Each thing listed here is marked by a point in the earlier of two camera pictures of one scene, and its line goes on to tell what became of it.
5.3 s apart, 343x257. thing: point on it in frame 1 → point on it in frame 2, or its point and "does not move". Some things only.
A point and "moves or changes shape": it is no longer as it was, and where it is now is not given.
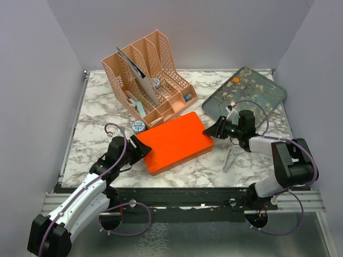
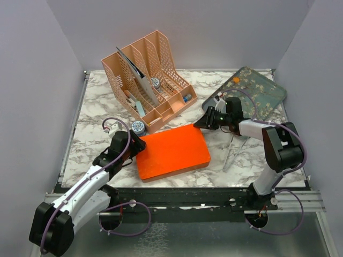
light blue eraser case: (141, 108) does not move
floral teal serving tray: (247, 90) does not move
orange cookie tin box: (162, 170) → (154, 178)
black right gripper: (217, 129) → (207, 121)
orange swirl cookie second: (236, 80) does not move
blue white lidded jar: (156, 82) does not move
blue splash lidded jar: (138, 127) does not move
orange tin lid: (175, 141) moves or changes shape
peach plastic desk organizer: (146, 82) does not move
